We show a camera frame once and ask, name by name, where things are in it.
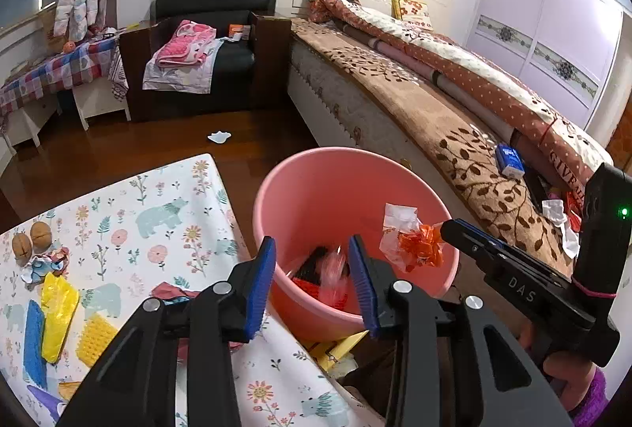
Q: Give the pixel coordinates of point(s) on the lilac sliding-door wardrobe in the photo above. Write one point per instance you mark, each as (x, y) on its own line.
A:
(543, 22)

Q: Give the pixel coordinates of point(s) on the floral tablecloth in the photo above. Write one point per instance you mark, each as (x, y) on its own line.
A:
(163, 190)

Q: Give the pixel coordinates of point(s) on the orange wrapper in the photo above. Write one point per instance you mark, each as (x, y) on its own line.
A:
(419, 244)

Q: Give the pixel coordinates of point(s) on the pink patterned towel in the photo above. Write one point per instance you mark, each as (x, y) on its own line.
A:
(185, 43)

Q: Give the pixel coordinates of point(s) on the black plastic packet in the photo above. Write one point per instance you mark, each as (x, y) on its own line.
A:
(311, 264)

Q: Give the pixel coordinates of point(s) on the crumpled colourful paper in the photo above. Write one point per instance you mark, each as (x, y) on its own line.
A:
(47, 264)

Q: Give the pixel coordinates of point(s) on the pink crumpled wrapper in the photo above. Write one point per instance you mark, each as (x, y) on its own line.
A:
(170, 292)

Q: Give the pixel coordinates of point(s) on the yellow plastic bag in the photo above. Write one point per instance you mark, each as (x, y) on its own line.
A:
(58, 313)

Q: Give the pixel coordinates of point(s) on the white crumpled tissue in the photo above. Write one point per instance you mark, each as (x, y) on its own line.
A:
(560, 222)

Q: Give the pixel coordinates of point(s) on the small orange fruit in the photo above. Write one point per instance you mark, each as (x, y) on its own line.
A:
(69, 46)

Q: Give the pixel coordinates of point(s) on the white printed cloth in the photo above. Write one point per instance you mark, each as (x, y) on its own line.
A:
(182, 76)

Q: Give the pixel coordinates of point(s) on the white side table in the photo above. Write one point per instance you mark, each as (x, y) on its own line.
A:
(98, 103)

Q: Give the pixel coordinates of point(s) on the brown leaf-print blanket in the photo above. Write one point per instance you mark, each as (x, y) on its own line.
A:
(424, 126)

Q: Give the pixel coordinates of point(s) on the red plastic wrapper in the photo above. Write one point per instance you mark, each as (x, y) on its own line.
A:
(331, 296)

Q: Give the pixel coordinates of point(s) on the white bed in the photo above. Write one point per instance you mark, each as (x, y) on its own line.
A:
(316, 76)

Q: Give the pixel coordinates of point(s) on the yellow foam net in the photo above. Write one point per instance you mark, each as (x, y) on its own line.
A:
(94, 340)

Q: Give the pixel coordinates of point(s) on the walnut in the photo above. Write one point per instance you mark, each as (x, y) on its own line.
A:
(22, 249)
(42, 237)

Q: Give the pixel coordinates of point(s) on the blue tissue pack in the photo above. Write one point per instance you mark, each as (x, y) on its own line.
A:
(511, 160)

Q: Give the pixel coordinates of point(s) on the plaid covered side table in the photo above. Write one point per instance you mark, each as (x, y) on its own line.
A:
(59, 69)

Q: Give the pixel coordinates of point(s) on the clear plastic wrapper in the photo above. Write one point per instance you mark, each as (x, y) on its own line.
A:
(397, 217)

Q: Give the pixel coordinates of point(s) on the orange dotted quilt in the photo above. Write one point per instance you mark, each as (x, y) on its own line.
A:
(474, 61)

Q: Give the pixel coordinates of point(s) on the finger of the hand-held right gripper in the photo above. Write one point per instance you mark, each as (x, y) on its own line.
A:
(464, 237)

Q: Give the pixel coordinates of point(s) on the pink plastic bucket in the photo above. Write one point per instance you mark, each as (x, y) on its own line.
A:
(321, 200)

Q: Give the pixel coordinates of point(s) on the small orange box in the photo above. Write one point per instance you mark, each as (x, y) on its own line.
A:
(238, 30)

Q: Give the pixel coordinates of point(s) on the person's right forearm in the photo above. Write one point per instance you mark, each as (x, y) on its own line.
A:
(592, 400)

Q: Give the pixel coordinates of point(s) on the person's right hand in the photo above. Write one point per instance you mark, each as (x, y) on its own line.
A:
(563, 377)

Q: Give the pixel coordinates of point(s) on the yellow flowered pillow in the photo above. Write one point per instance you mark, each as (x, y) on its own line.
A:
(412, 10)

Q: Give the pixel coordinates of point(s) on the purple paper scrap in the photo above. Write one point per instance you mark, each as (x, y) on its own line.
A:
(44, 402)

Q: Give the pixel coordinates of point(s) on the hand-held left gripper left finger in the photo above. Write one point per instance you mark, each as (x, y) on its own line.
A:
(261, 284)

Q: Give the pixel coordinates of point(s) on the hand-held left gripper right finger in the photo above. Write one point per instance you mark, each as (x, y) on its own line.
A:
(363, 288)

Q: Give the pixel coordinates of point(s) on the white paper scrap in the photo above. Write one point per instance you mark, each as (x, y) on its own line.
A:
(218, 137)

